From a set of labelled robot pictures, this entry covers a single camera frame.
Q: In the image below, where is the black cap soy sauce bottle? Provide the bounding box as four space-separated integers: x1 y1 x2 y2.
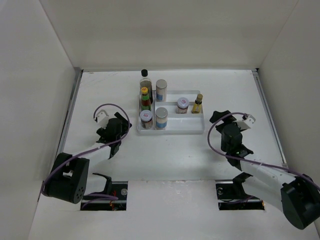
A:
139 69 153 104

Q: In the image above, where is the white lid dark sauce jar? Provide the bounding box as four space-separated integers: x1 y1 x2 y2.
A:
139 110 153 129

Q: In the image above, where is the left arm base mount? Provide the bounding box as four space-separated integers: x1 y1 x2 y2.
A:
80 173 129 212

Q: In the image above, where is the white flip cap shaker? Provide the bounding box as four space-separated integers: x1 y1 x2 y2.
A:
155 107 168 130

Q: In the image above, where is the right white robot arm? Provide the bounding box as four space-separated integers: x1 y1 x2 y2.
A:
209 110 320 230

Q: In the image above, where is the white divided plastic tray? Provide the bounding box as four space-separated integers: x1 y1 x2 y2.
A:
137 90 205 136

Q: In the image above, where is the grey cap white shaker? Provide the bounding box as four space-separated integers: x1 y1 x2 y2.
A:
155 79 167 102

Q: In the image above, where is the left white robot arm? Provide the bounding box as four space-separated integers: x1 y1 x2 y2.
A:
41 111 132 204

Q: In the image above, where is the left metal table rail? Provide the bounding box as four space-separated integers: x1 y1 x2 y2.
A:
48 67 84 181

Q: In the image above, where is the right metal table rail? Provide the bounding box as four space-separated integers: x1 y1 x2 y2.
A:
251 68 288 168

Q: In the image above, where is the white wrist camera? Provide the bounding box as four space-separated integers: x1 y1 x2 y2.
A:
236 114 256 131
94 109 110 129

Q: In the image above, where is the small yellow oil bottle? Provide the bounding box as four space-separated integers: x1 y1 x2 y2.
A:
191 93 203 114

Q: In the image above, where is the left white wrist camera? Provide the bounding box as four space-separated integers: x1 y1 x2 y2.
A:
94 109 110 129

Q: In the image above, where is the white lid brown sauce jar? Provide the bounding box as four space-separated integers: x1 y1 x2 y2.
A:
176 97 190 114

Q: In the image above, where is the yellow cap chili sauce bottle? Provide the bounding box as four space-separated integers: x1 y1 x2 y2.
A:
140 87 152 111

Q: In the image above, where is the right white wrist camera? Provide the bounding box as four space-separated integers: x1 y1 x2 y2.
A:
236 114 256 131

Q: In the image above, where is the metal table rail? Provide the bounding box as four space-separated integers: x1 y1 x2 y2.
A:
48 67 84 181
251 68 288 168

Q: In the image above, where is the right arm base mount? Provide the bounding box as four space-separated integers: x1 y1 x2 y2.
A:
215 173 265 211

